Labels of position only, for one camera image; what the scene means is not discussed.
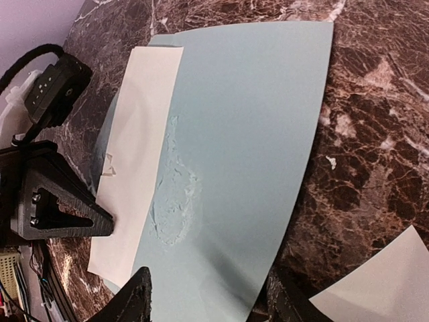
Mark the light blue envelope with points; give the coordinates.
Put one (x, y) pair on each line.
(238, 136)

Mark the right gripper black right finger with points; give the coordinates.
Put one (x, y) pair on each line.
(285, 301)

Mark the white letter paper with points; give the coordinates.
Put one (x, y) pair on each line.
(128, 178)

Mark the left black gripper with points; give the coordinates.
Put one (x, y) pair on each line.
(44, 198)

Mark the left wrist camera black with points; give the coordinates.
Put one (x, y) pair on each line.
(56, 90)

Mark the white paper sheet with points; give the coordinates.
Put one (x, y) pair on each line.
(391, 286)

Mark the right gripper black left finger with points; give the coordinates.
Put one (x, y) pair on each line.
(132, 302)

